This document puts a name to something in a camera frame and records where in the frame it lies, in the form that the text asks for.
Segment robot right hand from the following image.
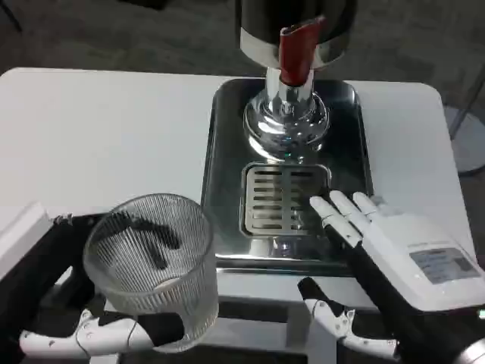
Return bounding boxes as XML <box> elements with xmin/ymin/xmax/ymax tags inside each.
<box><xmin>297</xmin><ymin>190</ymin><xmax>485</xmax><ymax>361</ymax></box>

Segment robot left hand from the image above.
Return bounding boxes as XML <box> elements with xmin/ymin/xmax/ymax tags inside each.
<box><xmin>0</xmin><ymin>202</ymin><xmax>185</xmax><ymax>357</ymax></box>

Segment clear ribbed glass cup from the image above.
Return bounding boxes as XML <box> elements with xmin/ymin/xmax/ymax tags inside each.
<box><xmin>82</xmin><ymin>193</ymin><xmax>220</xmax><ymax>352</ymax></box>

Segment grey round stand base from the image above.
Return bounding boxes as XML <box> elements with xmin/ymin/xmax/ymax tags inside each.
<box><xmin>441</xmin><ymin>67</ymin><xmax>485</xmax><ymax>176</ymax></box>

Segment slotted steel drip grid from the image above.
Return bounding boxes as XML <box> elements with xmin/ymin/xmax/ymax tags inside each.
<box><xmin>240</xmin><ymin>162</ymin><xmax>331</xmax><ymax>238</ymax></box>

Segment chrome and black drink dispenser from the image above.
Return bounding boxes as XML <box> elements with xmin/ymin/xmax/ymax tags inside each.
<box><xmin>234</xmin><ymin>0</ymin><xmax>357</xmax><ymax>164</ymax></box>

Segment steel drip tray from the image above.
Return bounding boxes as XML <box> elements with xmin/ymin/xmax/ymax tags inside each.
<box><xmin>199</xmin><ymin>77</ymin><xmax>374</xmax><ymax>276</ymax></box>

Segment white table frame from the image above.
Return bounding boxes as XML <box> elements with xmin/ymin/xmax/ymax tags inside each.
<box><xmin>215</xmin><ymin>272</ymin><xmax>380</xmax><ymax>364</ymax></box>

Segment red dispenser tap handle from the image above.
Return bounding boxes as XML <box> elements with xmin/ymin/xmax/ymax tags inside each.
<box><xmin>279</xmin><ymin>14</ymin><xmax>329</xmax><ymax>86</ymax></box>

